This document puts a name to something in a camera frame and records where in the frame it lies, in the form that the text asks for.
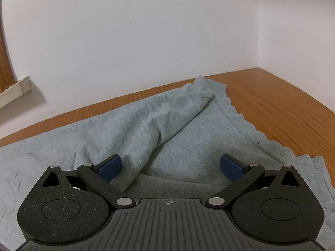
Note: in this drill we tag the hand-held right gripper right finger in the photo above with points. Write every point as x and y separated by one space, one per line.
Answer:
231 168

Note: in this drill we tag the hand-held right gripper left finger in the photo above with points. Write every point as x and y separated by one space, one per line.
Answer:
111 167

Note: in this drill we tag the grey sweatshirt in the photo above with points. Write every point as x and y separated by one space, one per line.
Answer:
162 125

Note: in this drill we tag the beige window sill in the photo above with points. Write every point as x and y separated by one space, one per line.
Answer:
14 91

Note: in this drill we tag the wooden window frame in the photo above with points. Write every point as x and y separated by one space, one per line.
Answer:
5 62

